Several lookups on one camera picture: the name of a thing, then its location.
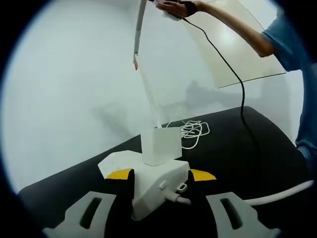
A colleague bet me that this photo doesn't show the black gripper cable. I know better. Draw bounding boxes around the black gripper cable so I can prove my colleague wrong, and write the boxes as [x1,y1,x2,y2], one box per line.
[182,17,264,159]

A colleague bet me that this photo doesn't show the white desk lamp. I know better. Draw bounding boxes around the white desk lamp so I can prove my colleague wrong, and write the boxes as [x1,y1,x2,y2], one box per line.
[130,0,164,129]

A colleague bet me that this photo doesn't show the person's right hand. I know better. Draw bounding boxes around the person's right hand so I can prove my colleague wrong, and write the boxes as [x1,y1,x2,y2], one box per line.
[156,1,188,17]

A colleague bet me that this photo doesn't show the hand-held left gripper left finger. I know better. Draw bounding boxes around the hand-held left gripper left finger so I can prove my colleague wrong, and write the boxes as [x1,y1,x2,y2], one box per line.
[42,167,136,238]

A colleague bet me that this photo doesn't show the beige wall panel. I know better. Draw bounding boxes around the beige wall panel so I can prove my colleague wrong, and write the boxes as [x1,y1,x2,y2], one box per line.
[198,0,288,89]

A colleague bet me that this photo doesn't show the thick white power strip cable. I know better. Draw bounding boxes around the thick white power strip cable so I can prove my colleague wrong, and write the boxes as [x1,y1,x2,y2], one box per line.
[166,179,316,206]

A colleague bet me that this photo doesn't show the white desk lamp plug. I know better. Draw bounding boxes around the white desk lamp plug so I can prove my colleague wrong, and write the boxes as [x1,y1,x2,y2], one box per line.
[140,126,183,166]

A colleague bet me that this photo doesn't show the thin white lamp cable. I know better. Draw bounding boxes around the thin white lamp cable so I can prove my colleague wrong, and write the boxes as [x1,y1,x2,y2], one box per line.
[162,119,211,151]

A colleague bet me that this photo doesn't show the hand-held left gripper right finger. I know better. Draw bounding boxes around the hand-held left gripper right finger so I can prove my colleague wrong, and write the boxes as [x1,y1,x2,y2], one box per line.
[188,168,282,238]

